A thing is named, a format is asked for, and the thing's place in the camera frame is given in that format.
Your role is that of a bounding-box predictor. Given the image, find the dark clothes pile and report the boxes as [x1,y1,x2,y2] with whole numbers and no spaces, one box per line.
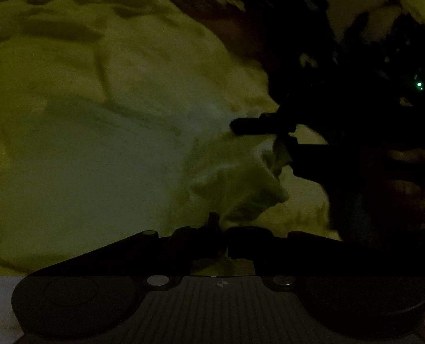
[171,0,425,88]

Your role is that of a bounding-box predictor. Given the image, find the light patterned bed sheet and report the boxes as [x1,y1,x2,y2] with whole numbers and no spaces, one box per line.
[0,0,328,276]

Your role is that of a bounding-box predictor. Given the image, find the white small garment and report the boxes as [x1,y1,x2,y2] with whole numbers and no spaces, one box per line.
[0,100,288,273]

